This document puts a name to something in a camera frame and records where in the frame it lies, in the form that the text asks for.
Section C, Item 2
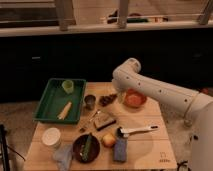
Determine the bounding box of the metal fork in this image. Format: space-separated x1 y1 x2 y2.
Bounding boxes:
79 109 100 132

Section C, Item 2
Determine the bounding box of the green cucumber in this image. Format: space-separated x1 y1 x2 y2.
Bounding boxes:
82 133 92 162

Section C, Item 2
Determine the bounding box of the blue sponge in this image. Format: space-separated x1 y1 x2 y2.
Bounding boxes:
113 138 127 162

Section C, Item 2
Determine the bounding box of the dark brown plate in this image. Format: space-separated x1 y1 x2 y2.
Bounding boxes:
73 134 100 163

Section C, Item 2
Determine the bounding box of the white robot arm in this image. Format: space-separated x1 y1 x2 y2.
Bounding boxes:
112 58 213 171

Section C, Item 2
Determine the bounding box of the blue cloth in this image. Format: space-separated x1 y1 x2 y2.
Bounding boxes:
53 144 73 171

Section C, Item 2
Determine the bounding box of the orange bowl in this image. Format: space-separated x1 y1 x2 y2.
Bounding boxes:
123 89 147 108

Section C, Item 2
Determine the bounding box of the small metal cup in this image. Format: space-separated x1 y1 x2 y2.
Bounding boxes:
84 95 96 110

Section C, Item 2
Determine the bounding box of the white paper cup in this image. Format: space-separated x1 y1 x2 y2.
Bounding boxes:
42 127 61 148

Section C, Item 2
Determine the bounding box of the wooden block brush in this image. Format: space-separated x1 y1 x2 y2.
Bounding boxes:
94 116 116 131

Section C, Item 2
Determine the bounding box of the green plastic cup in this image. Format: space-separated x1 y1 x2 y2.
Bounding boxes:
62 80 74 94

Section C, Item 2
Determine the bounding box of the green plastic tray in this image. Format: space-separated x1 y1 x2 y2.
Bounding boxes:
34 78 86 124

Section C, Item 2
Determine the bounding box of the apple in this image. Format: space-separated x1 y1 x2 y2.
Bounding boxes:
102 133 116 148

